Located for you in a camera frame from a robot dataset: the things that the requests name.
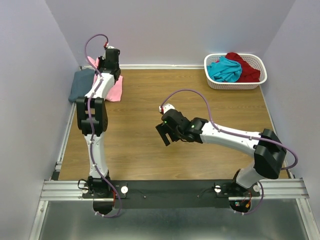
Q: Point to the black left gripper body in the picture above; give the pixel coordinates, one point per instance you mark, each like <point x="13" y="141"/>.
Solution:
<point x="101" y="62"/>

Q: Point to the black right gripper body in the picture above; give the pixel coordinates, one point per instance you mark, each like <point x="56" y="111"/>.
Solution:
<point x="179" y="134"/>

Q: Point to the pink t shirt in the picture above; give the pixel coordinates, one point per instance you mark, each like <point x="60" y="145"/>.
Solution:
<point x="115" y="93"/>

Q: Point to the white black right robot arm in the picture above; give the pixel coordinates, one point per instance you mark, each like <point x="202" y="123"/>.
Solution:
<point x="264" y="147"/>

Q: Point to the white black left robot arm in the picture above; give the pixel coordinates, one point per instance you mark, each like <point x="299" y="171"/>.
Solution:
<point x="92" y="120"/>

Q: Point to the folded grey-blue t shirt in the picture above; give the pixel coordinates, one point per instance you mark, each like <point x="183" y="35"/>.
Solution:
<point x="81" y="84"/>

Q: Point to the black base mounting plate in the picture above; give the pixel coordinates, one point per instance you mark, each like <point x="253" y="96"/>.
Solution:
<point x="167" y="194"/>

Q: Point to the turquoise t shirt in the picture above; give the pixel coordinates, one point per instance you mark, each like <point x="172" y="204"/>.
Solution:
<point x="224" y="70"/>

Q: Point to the dark red t shirt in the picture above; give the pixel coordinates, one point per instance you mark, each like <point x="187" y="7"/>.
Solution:
<point x="249" y="74"/>

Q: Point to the white plastic laundry basket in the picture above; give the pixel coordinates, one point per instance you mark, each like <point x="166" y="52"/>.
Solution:
<point x="253" y="60"/>

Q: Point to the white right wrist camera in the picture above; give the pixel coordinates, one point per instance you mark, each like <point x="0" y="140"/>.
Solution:
<point x="165" y="108"/>

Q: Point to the aluminium frame rail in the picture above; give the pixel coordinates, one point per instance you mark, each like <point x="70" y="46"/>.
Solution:
<point x="280" y="212"/>

